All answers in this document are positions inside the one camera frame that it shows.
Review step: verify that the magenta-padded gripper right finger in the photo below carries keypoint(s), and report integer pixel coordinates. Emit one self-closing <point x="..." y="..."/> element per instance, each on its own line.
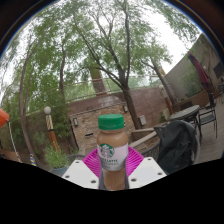
<point x="148" y="170"/>

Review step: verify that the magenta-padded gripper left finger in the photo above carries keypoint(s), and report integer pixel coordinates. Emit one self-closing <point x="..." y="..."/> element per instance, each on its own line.
<point x="80" y="173"/>

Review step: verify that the green-capped coffee drink bottle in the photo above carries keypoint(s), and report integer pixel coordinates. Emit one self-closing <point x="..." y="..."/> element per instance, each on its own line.
<point x="112" y="140"/>

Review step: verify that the grey metal mesh chair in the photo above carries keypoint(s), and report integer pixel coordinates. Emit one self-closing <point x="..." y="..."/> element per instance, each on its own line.
<point x="77" y="156"/>

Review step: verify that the dark metal mesh chair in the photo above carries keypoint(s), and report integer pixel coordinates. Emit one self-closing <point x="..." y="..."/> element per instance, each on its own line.
<point x="150" y="151"/>

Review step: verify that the black backpack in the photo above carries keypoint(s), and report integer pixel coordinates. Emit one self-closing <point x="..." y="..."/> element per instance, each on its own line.
<point x="176" y="146"/>

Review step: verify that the yellow blue striped bollard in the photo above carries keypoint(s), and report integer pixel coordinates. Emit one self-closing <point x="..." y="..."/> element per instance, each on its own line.
<point x="32" y="160"/>

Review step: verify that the large dark-trunk tree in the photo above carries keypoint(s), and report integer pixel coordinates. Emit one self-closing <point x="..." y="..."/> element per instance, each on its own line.
<point x="130" y="106"/>

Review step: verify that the leaning thin-trunk tree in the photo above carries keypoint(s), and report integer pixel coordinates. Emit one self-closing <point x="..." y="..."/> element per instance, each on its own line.
<point x="24" y="126"/>

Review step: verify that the black metal patio chair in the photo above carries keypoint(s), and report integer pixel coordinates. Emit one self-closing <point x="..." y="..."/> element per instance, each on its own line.
<point x="208" y="118"/>

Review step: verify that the slender tree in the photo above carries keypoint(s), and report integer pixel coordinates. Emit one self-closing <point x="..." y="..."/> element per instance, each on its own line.
<point x="161" y="80"/>

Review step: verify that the orange patio umbrella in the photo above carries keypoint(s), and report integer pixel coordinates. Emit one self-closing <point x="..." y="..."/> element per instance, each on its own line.
<point x="3" y="117"/>

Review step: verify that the closed maroon patio umbrella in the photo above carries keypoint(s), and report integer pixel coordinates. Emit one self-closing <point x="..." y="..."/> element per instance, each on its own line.
<point x="201" y="75"/>

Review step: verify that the grey wall utility box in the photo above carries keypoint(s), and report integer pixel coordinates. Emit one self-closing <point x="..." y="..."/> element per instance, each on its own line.
<point x="142" y="120"/>

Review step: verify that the wall lantern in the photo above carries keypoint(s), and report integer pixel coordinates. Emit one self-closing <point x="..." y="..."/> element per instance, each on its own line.
<point x="75" y="122"/>
<point x="125" y="109"/>

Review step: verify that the lamp post with white globe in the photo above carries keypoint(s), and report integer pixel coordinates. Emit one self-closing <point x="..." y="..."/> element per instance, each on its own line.
<point x="51" y="130"/>

